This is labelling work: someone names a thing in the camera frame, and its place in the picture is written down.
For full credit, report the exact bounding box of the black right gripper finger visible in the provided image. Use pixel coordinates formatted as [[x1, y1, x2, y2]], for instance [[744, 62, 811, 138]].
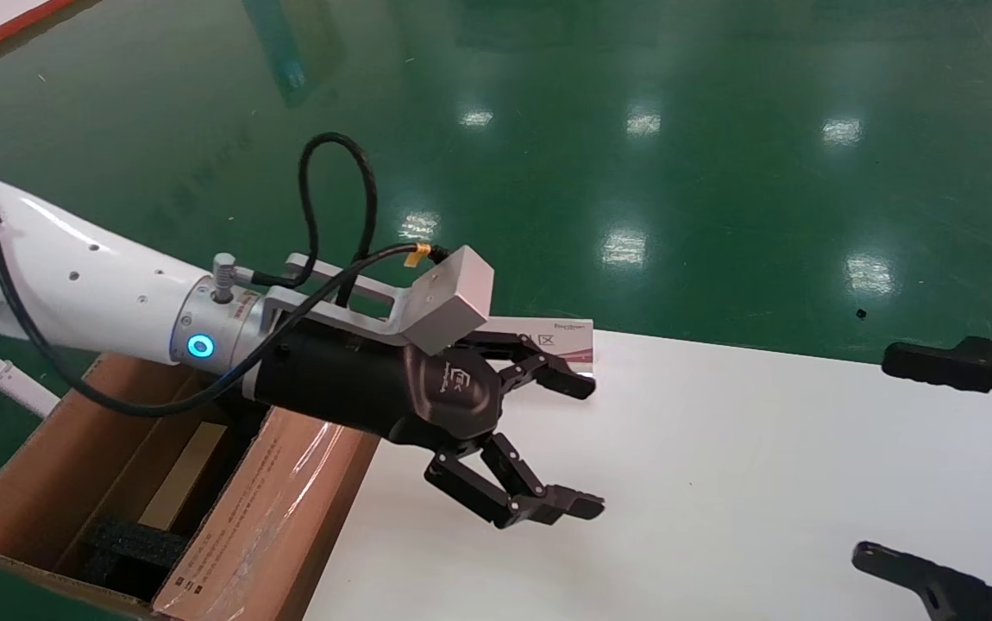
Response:
[[850, 543, 992, 621], [880, 336, 992, 432]]

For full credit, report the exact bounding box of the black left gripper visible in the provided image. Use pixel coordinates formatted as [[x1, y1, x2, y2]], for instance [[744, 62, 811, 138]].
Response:
[[242, 323, 606, 530]]

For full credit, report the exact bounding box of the looped black cable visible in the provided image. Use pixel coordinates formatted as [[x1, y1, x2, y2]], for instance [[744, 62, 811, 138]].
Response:
[[211, 131, 378, 307]]

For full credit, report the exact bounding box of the acrylic sign with red print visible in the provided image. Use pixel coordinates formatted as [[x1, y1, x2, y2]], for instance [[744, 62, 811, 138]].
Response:
[[483, 317, 594, 376]]

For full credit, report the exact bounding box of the large open cardboard box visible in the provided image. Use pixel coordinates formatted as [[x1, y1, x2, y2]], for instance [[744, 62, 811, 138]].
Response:
[[0, 349, 380, 621]]

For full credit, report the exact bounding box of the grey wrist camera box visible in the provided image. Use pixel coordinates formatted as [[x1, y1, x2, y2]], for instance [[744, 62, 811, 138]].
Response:
[[399, 245, 495, 356]]

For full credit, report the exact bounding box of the black foam insert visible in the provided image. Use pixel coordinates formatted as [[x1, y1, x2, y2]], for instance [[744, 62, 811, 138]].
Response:
[[82, 515, 191, 600]]

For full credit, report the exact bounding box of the grey metal camera bracket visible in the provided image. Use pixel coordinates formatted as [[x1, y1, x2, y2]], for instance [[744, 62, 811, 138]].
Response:
[[263, 253, 415, 346]]

